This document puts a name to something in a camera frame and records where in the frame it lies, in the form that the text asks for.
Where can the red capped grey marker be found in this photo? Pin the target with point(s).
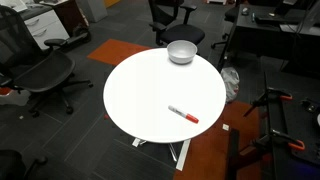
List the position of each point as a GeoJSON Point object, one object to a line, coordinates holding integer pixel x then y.
{"type": "Point", "coordinates": [183, 114]}

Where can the white round bowl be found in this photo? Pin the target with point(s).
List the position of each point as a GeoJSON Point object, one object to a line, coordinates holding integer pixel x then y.
{"type": "Point", "coordinates": [181, 55]}

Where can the black padded office chair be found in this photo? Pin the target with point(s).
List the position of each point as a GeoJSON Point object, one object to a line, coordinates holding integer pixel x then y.
{"type": "Point", "coordinates": [183, 33]}

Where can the white metal table base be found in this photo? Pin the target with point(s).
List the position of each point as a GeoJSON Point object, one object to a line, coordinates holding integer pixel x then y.
{"type": "Point", "coordinates": [183, 156]}

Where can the white crumpled plastic bag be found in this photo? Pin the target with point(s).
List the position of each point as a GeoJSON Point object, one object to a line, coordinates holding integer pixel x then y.
{"type": "Point", "coordinates": [230, 83]}

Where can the small white square tag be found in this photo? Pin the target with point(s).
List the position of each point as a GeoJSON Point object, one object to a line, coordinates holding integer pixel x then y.
{"type": "Point", "coordinates": [226, 127]}

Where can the black scooter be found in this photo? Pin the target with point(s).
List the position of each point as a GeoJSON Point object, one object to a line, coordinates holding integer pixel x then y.
{"type": "Point", "coordinates": [80, 35]}

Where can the black swivel chair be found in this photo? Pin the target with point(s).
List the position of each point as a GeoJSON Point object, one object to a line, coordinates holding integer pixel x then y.
{"type": "Point", "coordinates": [231, 15]}

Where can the grey metal cabinet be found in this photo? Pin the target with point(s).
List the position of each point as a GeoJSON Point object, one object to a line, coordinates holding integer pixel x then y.
{"type": "Point", "coordinates": [93, 10]}

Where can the grey computer mouse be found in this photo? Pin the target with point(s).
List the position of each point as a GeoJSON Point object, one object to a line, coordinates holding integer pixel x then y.
{"type": "Point", "coordinates": [245, 11]}

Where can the black mesh office chair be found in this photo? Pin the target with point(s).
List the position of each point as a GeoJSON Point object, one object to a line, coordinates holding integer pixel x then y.
{"type": "Point", "coordinates": [43, 71]}

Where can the black office desk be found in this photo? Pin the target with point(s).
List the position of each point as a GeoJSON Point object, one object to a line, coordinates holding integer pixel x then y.
{"type": "Point", "coordinates": [266, 36]}

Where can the dark brown cabinet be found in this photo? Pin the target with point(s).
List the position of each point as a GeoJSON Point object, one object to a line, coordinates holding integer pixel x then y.
{"type": "Point", "coordinates": [68, 13]}

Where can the white drawer cabinet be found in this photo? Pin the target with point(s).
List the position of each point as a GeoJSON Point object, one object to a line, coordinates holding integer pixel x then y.
{"type": "Point", "coordinates": [46, 26]}

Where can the black keyboard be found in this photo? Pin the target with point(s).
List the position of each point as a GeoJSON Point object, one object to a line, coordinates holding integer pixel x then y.
{"type": "Point", "coordinates": [273, 19]}

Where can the black robot mounting stand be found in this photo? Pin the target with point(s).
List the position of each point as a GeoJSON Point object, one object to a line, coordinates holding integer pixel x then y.
{"type": "Point", "coordinates": [300, 130]}

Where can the white red floor object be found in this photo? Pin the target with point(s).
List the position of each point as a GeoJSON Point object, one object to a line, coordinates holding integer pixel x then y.
{"type": "Point", "coordinates": [15, 98]}

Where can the black chair with round armrest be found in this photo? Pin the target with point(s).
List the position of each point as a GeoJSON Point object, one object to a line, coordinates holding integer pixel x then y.
{"type": "Point", "coordinates": [11, 165]}

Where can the white paper stack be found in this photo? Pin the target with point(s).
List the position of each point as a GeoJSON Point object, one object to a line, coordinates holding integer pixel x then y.
{"type": "Point", "coordinates": [13, 4]}

